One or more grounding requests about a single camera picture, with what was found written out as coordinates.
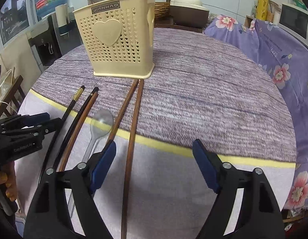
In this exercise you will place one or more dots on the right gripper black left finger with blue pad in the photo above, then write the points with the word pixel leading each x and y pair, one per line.
pixel 63 204

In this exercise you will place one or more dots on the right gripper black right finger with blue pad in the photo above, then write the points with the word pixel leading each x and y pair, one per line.
pixel 259 215

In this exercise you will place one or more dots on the black chopstick gold band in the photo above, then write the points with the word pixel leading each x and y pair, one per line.
pixel 58 130

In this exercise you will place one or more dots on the small silver metal spoon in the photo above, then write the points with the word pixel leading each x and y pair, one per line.
pixel 91 137

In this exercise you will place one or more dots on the cream plastic utensil holder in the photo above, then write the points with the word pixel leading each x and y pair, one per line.
pixel 118 37

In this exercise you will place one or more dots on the left hand yellow nails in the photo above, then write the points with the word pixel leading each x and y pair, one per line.
pixel 8 179

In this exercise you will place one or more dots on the wooden stool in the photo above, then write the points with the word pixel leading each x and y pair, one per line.
pixel 12 100

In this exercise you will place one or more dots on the water dispenser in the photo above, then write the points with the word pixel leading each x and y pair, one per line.
pixel 48 44

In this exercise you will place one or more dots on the striped purple tablecloth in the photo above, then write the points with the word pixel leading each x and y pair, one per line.
pixel 200 88

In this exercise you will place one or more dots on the purple floral cloth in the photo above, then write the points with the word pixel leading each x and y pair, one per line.
pixel 285 60

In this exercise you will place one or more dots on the woven basin sink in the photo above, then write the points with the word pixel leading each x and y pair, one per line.
pixel 161 10

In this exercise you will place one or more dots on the white microwave oven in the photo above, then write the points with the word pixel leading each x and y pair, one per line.
pixel 294 20

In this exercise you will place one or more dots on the cream brown rice cooker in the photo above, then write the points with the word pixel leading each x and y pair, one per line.
pixel 189 13

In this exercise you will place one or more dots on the yellow paper roll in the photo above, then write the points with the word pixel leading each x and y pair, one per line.
pixel 262 10

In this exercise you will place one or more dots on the window with white frame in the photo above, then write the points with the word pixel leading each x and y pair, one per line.
pixel 16 17

